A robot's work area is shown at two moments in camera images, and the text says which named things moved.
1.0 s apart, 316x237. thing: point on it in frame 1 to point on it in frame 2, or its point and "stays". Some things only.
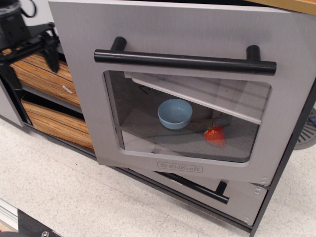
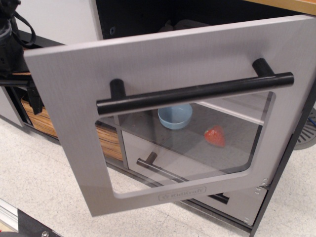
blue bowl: [175, 113] stays
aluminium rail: [9, 215] stays
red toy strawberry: [216, 135] stays
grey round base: [308, 134] stays
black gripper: [17, 37] to [14, 71]
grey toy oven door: [227, 125] to [72, 79]
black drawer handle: [218, 195] to [148, 165]
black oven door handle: [252, 64] to [262, 78]
